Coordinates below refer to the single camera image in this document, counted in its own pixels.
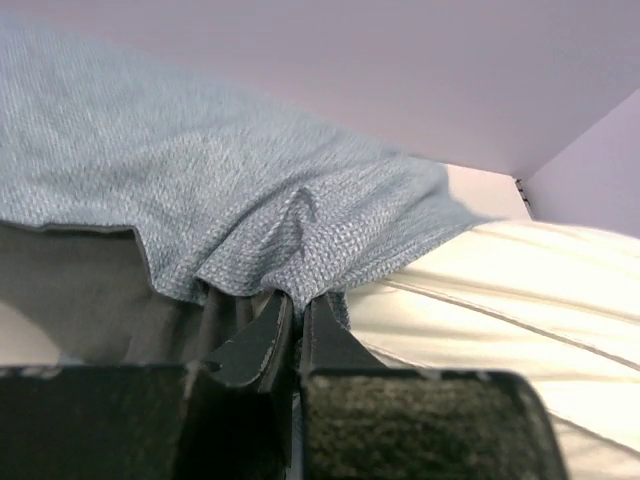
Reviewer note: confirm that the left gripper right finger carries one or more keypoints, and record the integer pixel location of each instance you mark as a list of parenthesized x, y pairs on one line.
[(364, 420)]

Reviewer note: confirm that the pillowcase grey outside blue inside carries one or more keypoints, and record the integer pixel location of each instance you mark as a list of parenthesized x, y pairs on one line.
[(144, 208)]

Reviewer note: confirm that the aluminium rail frame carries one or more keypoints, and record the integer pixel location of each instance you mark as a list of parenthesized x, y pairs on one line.
[(522, 193)]

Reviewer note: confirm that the white pillow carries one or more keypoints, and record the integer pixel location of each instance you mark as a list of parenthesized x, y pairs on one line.
[(556, 304)]

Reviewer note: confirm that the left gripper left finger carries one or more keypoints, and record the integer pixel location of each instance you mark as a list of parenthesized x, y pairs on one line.
[(225, 417)]

